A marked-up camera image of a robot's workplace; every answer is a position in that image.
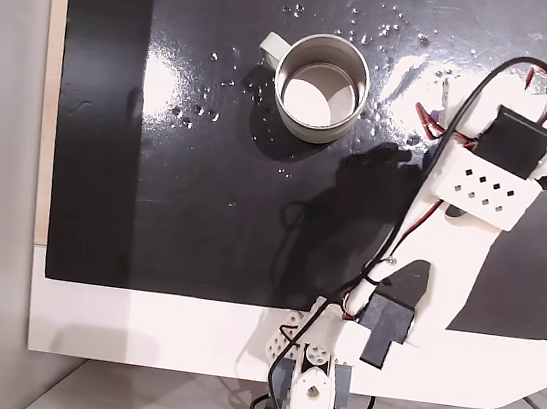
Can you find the purple pen grip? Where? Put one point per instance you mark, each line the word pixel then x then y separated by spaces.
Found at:
pixel 434 117

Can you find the pale green steel mug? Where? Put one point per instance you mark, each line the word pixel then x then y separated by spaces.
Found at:
pixel 313 130

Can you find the black table mat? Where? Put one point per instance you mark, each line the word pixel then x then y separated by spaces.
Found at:
pixel 178 202

